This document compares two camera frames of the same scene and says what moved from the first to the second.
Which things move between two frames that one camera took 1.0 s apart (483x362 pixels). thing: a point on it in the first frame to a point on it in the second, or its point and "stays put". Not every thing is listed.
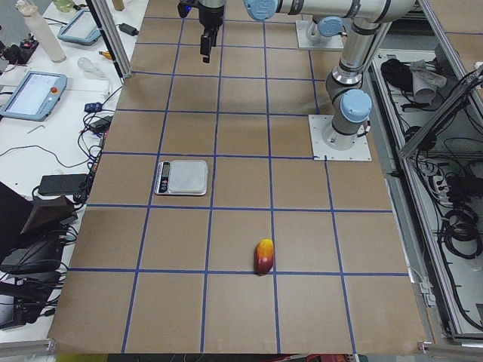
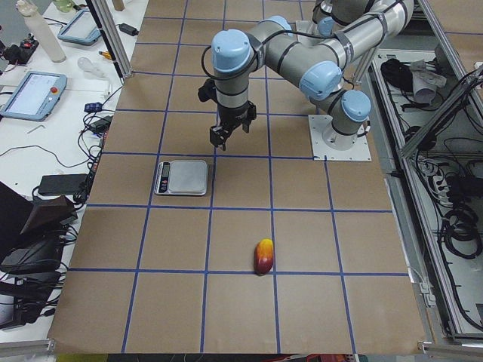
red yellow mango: [263, 256] stays put
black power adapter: [128, 29] stays put
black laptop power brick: [61, 184] stays put
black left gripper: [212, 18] to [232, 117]
